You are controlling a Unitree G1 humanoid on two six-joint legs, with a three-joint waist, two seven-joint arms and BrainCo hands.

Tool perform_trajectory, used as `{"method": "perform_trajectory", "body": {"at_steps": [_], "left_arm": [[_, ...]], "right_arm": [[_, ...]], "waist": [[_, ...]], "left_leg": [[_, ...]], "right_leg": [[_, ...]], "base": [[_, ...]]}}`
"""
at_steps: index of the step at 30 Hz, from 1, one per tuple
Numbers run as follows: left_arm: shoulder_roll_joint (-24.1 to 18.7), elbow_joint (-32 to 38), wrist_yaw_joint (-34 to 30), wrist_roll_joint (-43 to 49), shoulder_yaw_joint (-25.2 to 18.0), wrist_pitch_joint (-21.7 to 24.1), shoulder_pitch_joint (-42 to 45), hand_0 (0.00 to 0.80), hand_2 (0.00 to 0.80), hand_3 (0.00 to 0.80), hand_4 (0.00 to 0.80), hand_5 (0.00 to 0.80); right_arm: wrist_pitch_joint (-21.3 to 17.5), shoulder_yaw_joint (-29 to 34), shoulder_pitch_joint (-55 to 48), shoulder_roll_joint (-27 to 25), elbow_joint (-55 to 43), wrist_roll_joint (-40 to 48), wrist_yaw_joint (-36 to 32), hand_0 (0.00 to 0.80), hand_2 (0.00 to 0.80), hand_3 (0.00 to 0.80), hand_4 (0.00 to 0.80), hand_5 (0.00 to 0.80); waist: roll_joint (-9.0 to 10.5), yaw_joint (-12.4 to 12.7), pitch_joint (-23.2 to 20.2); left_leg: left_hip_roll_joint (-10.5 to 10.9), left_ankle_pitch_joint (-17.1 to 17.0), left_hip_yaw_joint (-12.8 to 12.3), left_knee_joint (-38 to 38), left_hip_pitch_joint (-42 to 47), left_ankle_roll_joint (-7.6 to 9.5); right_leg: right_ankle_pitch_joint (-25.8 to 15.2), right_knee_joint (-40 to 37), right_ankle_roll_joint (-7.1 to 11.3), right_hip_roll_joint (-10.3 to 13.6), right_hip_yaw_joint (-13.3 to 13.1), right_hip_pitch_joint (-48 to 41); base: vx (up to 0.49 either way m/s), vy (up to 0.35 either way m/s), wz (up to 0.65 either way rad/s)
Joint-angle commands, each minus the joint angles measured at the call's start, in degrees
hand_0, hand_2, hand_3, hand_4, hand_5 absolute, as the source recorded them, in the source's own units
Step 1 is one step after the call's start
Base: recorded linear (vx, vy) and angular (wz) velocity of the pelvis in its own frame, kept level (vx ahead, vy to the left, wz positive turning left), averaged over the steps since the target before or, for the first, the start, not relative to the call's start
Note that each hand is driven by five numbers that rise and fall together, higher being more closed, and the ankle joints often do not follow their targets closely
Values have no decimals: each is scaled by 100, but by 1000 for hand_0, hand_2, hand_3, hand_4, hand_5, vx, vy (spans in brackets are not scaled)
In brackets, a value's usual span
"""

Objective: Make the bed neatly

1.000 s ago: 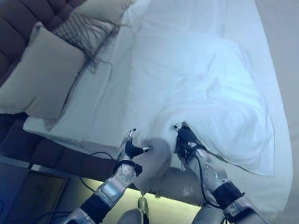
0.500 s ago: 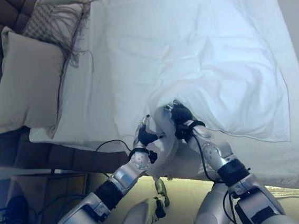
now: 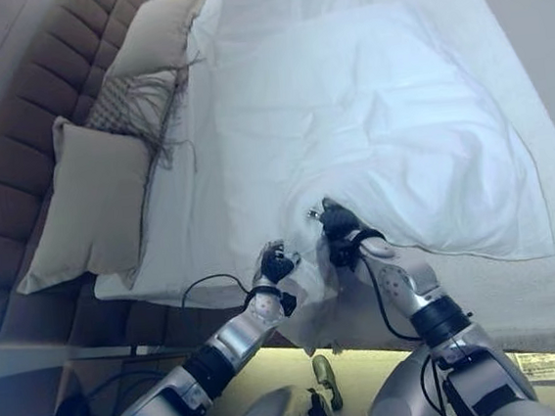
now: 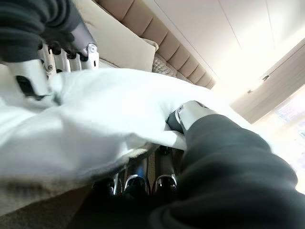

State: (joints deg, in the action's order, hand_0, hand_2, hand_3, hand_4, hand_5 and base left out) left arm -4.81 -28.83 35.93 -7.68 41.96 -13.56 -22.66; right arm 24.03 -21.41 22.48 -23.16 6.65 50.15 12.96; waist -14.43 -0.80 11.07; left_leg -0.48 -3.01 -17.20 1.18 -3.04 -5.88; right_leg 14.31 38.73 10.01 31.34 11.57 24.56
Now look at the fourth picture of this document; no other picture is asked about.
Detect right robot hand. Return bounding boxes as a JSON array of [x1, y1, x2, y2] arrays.
[[78, 100, 305, 229]]

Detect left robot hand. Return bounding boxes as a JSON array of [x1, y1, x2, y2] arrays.
[[0, 0, 100, 105]]

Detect white duvet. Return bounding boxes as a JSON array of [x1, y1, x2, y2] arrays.
[[0, 64, 253, 184]]

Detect beige bed runner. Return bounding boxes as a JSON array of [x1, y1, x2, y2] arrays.
[[0, 147, 153, 229]]

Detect large beige pillow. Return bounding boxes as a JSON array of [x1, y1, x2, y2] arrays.
[[83, 22, 157, 72]]

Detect woven fringed cushion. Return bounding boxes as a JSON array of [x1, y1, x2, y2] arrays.
[[151, 57, 182, 79]]

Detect brown tufted headboard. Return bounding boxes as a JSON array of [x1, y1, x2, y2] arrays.
[[92, 0, 216, 90]]

